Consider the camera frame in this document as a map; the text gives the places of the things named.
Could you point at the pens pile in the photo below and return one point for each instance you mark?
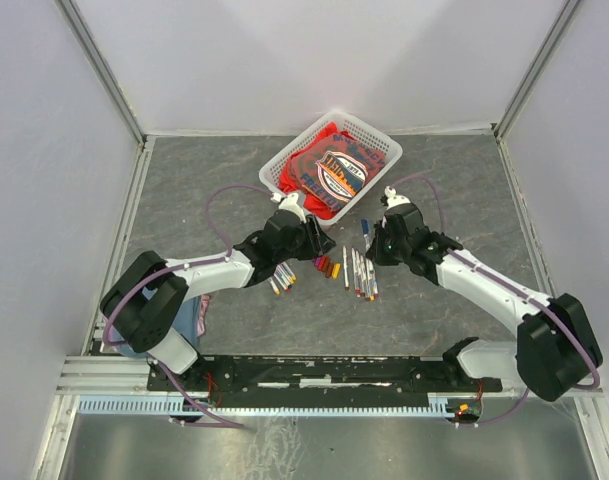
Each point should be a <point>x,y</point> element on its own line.
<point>283,278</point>

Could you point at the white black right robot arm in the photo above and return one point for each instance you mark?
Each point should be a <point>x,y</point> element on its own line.
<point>553,348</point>

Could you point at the red printed cloth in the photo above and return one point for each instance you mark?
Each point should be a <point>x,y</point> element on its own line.
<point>331,171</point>

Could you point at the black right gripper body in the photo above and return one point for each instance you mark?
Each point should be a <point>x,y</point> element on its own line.
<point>385,250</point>

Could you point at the white plastic basket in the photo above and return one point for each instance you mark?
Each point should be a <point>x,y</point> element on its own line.
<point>367,134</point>

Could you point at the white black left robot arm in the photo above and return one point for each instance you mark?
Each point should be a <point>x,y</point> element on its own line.
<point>143,304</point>

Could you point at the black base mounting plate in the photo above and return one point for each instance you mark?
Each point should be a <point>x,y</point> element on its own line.
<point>232,373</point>

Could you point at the blue pink cloth pile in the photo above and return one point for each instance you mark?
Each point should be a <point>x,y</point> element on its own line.
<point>189,322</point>

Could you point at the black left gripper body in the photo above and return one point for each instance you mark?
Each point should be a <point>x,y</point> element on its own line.
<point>301,247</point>

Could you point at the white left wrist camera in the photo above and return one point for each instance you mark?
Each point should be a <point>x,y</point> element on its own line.
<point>290,203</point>

